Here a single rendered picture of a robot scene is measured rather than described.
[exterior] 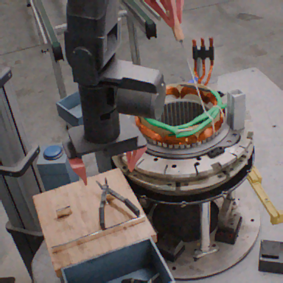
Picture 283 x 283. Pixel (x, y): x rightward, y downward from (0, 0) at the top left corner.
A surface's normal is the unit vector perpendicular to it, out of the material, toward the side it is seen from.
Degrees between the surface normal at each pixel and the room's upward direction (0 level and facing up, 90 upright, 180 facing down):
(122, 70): 4
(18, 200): 90
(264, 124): 0
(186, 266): 0
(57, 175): 90
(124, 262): 90
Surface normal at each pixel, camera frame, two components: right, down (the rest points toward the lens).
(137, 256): 0.36, 0.55
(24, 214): -0.32, 0.62
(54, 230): -0.10, -0.78
